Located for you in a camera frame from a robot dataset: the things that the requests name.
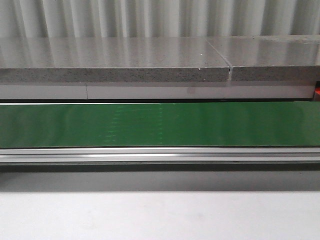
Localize green conveyor belt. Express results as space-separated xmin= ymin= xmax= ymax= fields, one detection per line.
xmin=0 ymin=101 xmax=320 ymax=148

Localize grey stone slab right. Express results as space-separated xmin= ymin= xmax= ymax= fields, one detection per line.
xmin=207 ymin=35 xmax=320 ymax=83

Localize grey stone slab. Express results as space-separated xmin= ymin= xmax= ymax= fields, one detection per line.
xmin=0 ymin=37 xmax=230 ymax=84
xmin=207 ymin=35 xmax=320 ymax=83

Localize grey stone slab left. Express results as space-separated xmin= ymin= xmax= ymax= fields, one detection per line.
xmin=0 ymin=37 xmax=230 ymax=84

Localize red orange plate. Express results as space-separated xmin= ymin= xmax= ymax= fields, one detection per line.
xmin=313 ymin=81 xmax=320 ymax=102

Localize white pleated curtain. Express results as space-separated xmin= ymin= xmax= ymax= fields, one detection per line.
xmin=0 ymin=0 xmax=320 ymax=38

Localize aluminium conveyor frame rail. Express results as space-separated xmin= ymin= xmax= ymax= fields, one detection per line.
xmin=0 ymin=147 xmax=320 ymax=165

